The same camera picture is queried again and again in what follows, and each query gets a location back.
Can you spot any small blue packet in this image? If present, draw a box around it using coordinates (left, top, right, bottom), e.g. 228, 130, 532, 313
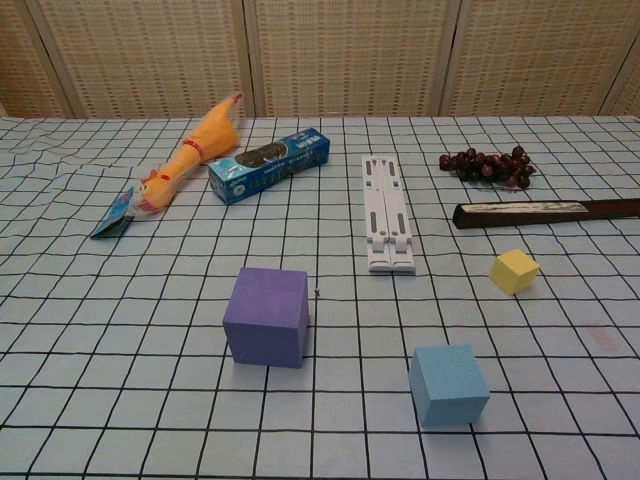
90, 187, 137, 241

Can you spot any blue cookie box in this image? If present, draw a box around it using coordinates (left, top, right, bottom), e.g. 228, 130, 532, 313
207, 127, 332, 206

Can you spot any medium blue foam cube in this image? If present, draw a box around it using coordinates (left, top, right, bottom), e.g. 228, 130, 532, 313
408, 343, 492, 428

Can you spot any dark red grape bunch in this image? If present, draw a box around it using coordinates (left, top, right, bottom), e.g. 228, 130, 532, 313
438, 145, 536, 191

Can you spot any white folding laptop stand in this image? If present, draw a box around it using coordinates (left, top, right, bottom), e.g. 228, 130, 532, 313
361, 154, 418, 274

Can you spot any large purple foam cube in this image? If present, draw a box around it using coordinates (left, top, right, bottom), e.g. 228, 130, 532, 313
222, 266, 310, 370

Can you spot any light blue checked tablecloth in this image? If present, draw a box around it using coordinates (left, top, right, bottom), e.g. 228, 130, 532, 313
0, 115, 640, 480

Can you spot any beige woven folding screen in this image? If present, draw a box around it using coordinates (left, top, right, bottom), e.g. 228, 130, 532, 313
0, 0, 640, 119

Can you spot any yellow rubber chicken toy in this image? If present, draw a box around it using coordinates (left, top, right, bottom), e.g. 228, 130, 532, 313
130, 91, 245, 217

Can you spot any folded dark wooden fan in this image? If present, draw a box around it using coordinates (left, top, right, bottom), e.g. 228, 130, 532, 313
452, 198, 640, 231

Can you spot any small yellow foam cube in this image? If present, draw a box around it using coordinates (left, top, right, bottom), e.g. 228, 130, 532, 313
489, 248, 542, 297

